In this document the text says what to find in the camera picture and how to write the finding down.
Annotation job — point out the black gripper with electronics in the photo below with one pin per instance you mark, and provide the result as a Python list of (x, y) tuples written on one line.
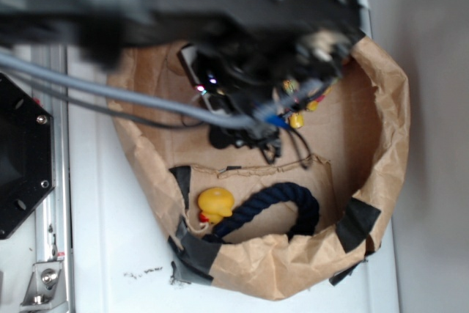
[(246, 78)]

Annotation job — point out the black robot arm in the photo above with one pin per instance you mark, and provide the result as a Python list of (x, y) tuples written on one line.
[(104, 28)]

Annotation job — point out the yellow rubber duck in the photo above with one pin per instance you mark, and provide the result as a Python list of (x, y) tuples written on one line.
[(215, 205)]

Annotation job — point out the brown paper bag bin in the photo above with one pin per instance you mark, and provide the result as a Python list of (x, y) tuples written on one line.
[(359, 139)]

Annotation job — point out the white plastic tray lid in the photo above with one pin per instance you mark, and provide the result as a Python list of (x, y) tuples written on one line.
[(122, 261)]

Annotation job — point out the black octagonal mount plate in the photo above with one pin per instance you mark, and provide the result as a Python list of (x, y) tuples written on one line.
[(26, 156)]

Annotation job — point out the aluminium extrusion rail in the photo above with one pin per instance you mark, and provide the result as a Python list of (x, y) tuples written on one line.
[(52, 217)]

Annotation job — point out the metal corner bracket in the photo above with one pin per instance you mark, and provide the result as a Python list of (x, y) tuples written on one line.
[(46, 289)]

